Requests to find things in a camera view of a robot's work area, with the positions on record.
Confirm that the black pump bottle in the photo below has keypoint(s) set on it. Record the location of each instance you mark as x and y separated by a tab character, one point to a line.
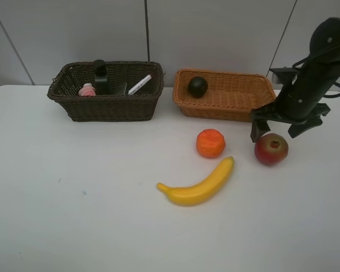
101	77

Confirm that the light orange wicker basket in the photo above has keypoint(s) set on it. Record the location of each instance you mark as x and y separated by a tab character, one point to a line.
230	96

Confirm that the pink bottle white cap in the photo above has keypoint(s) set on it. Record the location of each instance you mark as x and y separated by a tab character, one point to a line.
87	90

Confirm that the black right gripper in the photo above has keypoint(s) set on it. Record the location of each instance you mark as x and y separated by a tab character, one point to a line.
297	99

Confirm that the orange fruit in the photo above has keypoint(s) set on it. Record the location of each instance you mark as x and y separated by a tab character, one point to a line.
210	143

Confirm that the dark brown wicker basket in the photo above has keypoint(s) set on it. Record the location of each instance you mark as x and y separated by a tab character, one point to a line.
108	108

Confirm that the red pomegranate fruit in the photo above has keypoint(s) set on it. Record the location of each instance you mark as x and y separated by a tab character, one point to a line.
271	149

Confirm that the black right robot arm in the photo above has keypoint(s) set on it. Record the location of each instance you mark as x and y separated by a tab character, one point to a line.
324	46

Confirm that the yellow banana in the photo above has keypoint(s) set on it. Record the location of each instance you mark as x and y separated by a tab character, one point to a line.
202	191

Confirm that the black felt board eraser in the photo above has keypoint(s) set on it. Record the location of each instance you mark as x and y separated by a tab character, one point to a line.
121	89

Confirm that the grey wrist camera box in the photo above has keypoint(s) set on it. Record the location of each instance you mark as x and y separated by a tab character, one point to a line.
283	75

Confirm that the dark mangosteen fruit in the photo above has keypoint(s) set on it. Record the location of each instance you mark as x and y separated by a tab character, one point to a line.
197	87

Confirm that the white marker pen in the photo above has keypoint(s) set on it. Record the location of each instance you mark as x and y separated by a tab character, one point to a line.
139	85

